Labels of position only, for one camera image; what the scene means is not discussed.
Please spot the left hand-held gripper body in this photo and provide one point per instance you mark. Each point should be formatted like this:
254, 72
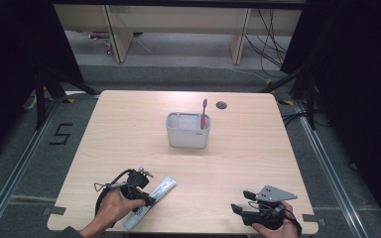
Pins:
135, 178

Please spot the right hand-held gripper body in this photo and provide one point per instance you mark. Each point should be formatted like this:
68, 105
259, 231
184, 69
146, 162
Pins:
271, 214

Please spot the white toothpaste tube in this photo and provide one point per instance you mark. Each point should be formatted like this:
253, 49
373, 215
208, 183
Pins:
165, 185

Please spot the grey plastic holder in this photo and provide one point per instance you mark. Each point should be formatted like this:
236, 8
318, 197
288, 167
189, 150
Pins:
188, 135

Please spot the pink toothbrush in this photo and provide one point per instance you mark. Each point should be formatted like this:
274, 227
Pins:
204, 114

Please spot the person's right hand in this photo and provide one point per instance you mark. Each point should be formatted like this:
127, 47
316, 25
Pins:
287, 231

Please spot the person's left hand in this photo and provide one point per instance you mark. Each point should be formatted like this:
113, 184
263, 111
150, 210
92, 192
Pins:
115, 206

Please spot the grey tape piece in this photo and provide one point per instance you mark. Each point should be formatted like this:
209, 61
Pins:
54, 210
312, 218

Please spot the round grey table grommet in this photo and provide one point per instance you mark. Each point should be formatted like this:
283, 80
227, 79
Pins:
221, 105

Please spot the yellow black tape piece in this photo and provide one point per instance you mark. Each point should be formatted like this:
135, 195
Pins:
286, 102
70, 100

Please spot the black metal stand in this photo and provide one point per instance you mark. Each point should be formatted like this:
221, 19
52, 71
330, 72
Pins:
311, 99
40, 99

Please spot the small pink object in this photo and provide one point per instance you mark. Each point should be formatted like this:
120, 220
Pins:
97, 35

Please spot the black curtain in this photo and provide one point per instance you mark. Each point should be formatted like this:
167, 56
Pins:
360, 82
10, 66

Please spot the aluminium floor rail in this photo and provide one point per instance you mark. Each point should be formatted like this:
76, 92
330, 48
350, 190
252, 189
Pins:
16, 172
327, 172

